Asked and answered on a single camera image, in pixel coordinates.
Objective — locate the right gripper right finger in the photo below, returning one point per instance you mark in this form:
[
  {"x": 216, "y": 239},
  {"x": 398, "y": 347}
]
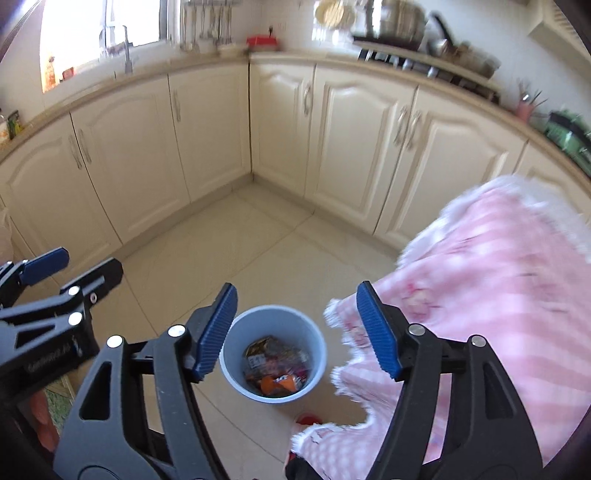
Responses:
[{"x": 488, "y": 433}]

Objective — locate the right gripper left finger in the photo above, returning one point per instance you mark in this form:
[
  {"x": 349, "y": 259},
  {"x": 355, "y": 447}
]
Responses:
[{"x": 136, "y": 416}]

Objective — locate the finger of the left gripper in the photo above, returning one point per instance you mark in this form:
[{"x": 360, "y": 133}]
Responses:
[
  {"x": 15, "y": 277},
  {"x": 73, "y": 300}
]

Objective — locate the gold foil snack bag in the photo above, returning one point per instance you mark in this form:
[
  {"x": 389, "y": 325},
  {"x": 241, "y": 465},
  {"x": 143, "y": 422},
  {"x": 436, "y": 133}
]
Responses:
[{"x": 260, "y": 358}]

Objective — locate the blue plastic trash bucket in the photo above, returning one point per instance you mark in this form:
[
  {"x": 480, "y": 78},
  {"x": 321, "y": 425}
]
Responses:
[{"x": 302, "y": 349}]

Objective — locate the kitchen window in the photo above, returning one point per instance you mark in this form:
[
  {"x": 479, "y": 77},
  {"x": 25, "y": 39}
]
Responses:
[{"x": 71, "y": 32}]

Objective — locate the person's left hand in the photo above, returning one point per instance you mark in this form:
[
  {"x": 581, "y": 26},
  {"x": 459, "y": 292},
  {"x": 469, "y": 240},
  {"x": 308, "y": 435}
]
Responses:
[{"x": 46, "y": 431}]

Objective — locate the pink checkered tablecloth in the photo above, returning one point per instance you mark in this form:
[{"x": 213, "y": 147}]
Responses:
[{"x": 510, "y": 261}]

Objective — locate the chrome faucet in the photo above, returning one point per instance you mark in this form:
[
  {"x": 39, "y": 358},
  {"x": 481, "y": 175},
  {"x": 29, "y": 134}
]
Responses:
[{"x": 115, "y": 35}]

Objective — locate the cream lower cabinets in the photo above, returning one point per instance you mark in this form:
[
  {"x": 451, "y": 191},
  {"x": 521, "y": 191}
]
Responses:
[{"x": 381, "y": 148}]

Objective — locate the hanging utensil rack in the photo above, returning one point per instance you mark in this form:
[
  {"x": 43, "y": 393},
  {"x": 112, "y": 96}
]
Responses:
[{"x": 204, "y": 26}]

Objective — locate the red box on counter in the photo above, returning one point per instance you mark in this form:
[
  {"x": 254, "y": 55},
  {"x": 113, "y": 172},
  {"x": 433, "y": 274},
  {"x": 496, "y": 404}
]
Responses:
[{"x": 263, "y": 42}]

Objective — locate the green electric cooker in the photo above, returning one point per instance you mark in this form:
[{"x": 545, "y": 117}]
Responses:
[{"x": 569, "y": 132}]

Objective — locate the pink chopstick holder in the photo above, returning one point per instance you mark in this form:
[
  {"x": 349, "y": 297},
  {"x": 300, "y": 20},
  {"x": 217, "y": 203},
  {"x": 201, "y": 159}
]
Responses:
[{"x": 529, "y": 101}]

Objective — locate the black gas stove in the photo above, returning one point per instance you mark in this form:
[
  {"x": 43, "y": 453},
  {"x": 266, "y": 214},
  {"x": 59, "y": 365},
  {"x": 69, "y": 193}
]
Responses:
[{"x": 430, "y": 67}]

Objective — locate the yellow round steamer tray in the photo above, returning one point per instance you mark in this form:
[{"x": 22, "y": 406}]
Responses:
[{"x": 335, "y": 15}]

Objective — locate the steel wok with lid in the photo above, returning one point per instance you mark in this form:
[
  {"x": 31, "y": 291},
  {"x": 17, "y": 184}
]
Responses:
[{"x": 462, "y": 54}]

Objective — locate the stainless steel steamer pot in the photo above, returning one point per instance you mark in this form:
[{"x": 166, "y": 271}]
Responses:
[{"x": 396, "y": 23}]

